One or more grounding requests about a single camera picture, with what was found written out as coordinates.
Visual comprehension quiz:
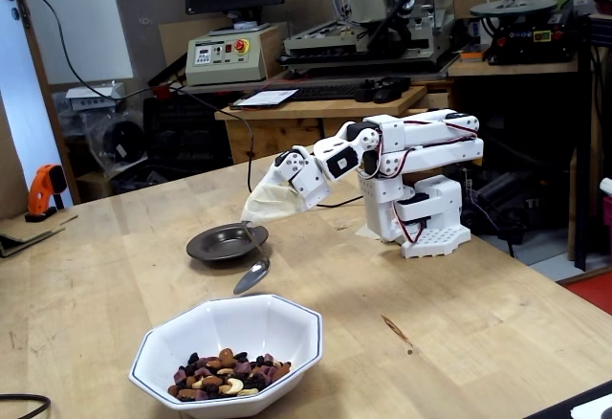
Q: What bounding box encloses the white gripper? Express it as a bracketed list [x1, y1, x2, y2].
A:
[266, 147, 333, 211]

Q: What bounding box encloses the beige masking tape wrap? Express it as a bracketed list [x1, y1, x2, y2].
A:
[240, 177, 307, 225]

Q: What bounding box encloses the metal spoon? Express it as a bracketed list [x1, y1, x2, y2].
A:
[232, 220, 272, 296]

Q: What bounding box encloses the white five-joint robot arm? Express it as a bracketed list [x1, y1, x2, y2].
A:
[313, 108, 484, 260]

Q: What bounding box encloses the brown round plate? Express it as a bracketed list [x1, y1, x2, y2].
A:
[186, 222, 270, 264]

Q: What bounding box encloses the white octagonal bowl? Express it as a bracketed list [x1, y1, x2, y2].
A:
[127, 293, 324, 418]

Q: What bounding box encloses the wooden desk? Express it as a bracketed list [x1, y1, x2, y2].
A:
[214, 84, 429, 166]

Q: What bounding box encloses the white sheet on clipboard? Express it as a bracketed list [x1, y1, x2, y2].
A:
[229, 88, 300, 110]

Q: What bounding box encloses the black keyboard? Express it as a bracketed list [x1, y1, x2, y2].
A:
[286, 81, 369, 102]

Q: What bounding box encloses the black storage crate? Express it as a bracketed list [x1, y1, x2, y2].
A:
[142, 96, 235, 171]

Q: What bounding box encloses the beige control box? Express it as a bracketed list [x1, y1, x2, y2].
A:
[185, 24, 281, 87]

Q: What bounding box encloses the black desk device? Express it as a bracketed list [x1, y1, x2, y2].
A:
[354, 76, 412, 103]

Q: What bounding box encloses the clear plastic bag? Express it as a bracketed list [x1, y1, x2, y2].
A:
[78, 108, 150, 179]

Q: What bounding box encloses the small white device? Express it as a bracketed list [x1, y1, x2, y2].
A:
[65, 81, 126, 112]

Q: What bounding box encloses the orange flat box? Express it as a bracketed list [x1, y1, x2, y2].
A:
[458, 44, 490, 62]

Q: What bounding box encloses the nut and dried fruit mix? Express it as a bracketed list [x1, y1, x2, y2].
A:
[166, 347, 293, 402]

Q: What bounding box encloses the black machine under bench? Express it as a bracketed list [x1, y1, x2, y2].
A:
[461, 169, 578, 248]

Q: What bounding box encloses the orange hand tool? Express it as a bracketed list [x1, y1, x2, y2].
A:
[24, 164, 67, 223]

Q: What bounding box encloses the brown cardboard box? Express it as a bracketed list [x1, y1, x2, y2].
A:
[451, 0, 508, 21]

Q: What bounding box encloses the wooden shelf board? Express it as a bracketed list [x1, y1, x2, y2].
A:
[447, 57, 582, 78]

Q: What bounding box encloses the white board panel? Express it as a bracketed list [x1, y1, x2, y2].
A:
[16, 0, 135, 86]

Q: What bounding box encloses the black scroll saw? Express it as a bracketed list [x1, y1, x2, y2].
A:
[470, 0, 580, 67]

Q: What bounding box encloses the flat cardboard piece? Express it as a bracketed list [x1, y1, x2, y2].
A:
[0, 212, 80, 258]

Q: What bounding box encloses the red floor mat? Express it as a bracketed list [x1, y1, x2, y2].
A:
[558, 268, 612, 318]

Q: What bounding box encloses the black flat board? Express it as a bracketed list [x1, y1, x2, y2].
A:
[523, 379, 612, 419]

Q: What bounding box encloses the white flat item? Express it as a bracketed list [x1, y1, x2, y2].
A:
[570, 395, 612, 419]

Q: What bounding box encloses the thin dark cable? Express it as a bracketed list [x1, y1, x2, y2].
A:
[169, 84, 365, 210]

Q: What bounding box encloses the wooden door frame post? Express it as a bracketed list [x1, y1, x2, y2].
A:
[9, 0, 82, 206]

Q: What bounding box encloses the black hanging cable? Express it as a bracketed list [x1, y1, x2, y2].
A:
[0, 0, 162, 100]

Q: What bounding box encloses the black metal rack post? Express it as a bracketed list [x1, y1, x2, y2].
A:
[572, 11, 602, 272]

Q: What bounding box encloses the black looped cable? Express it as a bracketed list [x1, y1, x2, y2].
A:
[0, 393, 53, 419]

